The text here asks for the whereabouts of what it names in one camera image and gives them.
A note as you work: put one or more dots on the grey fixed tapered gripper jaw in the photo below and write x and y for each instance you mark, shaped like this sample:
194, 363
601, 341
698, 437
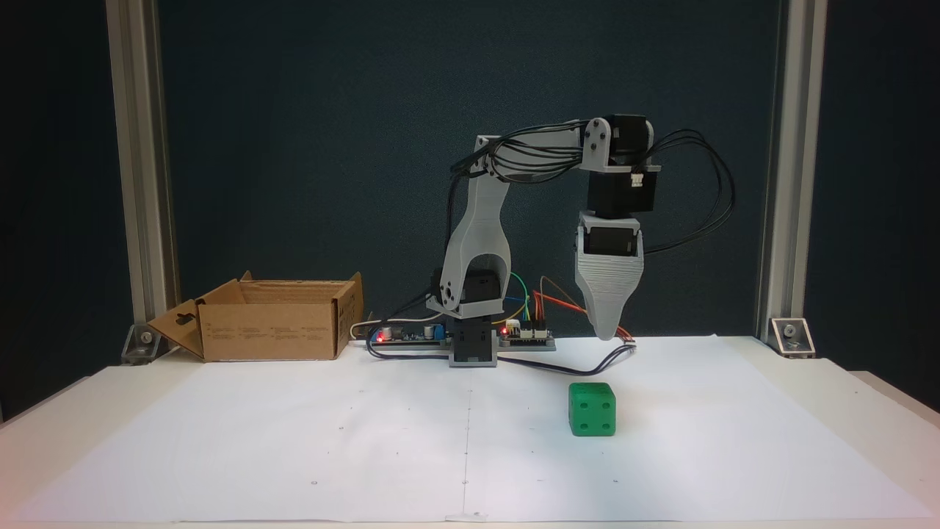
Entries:
609, 294

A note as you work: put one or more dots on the green dice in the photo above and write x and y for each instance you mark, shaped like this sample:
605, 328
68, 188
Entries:
592, 411

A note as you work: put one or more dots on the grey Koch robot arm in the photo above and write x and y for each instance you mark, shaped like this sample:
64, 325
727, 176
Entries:
481, 220

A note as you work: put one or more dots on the circuit board with blue parts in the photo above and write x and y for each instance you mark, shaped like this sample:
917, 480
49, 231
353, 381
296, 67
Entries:
400, 336

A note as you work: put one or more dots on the brown cardboard box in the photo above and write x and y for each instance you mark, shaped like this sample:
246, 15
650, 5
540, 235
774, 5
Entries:
272, 330

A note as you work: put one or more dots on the white paper sheet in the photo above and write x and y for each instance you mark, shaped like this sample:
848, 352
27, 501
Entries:
294, 441

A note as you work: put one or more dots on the metal corner bracket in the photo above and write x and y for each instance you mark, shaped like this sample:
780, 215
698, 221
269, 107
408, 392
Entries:
792, 336
147, 344

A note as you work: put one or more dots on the aluminium profile post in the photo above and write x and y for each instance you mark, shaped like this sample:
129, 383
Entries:
792, 147
141, 147

